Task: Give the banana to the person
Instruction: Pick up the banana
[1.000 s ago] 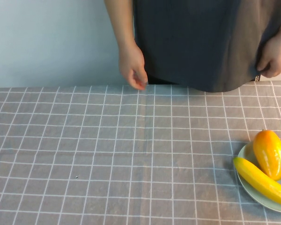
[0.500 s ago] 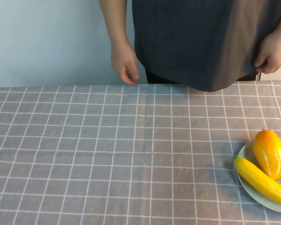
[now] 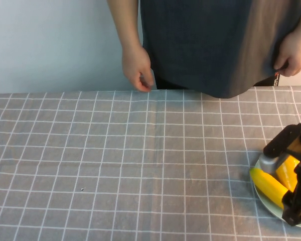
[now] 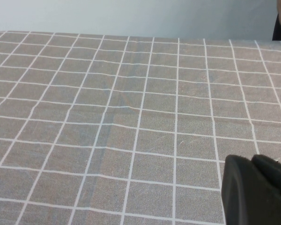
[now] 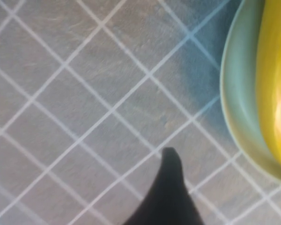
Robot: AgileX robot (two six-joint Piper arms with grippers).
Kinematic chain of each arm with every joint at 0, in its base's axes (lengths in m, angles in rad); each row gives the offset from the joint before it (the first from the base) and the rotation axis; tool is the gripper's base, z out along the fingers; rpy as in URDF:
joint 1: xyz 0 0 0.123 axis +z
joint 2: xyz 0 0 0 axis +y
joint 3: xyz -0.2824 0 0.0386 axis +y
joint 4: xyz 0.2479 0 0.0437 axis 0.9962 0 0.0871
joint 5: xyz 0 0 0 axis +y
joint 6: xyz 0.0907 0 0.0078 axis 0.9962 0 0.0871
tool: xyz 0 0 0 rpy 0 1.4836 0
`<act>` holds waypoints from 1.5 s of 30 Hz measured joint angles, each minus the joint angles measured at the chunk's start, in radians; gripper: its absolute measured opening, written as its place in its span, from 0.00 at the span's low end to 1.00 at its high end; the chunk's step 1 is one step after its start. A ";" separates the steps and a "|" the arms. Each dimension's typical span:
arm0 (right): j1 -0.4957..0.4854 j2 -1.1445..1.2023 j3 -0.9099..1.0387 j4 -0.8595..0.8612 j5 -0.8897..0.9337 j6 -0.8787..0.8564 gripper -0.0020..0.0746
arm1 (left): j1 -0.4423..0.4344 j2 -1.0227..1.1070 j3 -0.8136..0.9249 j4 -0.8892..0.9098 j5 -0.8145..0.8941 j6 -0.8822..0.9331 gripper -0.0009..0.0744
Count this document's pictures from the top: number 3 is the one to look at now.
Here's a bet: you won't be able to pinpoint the yellow banana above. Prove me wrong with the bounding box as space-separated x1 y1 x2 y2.
249 167 291 209

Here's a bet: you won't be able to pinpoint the person's left hand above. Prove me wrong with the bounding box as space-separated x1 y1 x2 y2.
273 31 301 77

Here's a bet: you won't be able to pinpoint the person's right hand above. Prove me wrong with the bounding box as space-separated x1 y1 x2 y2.
121 46 157 94

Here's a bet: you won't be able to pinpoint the pale green plate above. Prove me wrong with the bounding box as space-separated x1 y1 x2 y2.
254 156 301 229

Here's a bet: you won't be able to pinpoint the orange-yellow mango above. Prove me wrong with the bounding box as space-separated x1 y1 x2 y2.
275 155 301 193

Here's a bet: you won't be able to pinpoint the black trousers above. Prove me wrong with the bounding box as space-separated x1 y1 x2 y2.
155 71 281 90

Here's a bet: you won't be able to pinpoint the grey white-checked tablecloth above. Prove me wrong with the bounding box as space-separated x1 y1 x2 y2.
0 85 301 241

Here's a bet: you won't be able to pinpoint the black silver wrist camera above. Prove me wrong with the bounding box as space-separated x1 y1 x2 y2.
259 124 301 175

